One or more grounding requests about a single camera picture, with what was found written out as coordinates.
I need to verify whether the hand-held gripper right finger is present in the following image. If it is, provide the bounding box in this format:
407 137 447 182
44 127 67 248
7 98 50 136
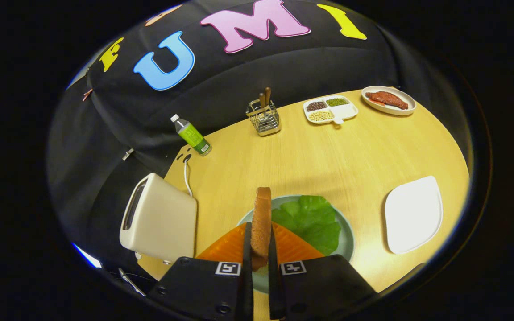
268 222 379 321

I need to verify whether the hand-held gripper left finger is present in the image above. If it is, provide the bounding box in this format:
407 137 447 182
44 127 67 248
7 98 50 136
148 222 254 321

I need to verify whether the toasted bread slice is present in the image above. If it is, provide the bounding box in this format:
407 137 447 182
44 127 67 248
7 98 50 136
250 187 273 272

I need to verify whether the green lettuce leaf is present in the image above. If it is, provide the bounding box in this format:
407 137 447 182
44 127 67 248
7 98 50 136
271 195 342 256

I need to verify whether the pale green round plate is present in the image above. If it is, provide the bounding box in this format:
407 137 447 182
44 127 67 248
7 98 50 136
237 195 356 295

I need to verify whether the white toaster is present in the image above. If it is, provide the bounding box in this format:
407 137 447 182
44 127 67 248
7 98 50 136
119 173 198 265

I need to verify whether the green label plastic bottle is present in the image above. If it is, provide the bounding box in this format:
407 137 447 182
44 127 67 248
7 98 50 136
170 114 212 156

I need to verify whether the white leaf-shaped plate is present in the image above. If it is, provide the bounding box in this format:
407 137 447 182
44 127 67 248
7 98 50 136
384 175 444 255

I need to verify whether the white divided dish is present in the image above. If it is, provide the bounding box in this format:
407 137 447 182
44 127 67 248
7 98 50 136
303 95 359 125

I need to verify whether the black backdrop cloth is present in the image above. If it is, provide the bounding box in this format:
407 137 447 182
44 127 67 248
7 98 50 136
45 0 472 286

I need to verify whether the red meat slice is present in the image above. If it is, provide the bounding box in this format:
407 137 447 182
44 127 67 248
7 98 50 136
365 91 409 110

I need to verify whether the white round plate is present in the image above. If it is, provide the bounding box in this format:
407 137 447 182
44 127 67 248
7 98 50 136
361 86 417 116

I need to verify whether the white toaster cable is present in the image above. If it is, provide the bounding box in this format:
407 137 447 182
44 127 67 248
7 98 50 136
182 154 194 198

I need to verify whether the wire utensil holder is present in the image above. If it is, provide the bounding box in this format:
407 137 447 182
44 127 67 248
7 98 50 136
245 99 282 137

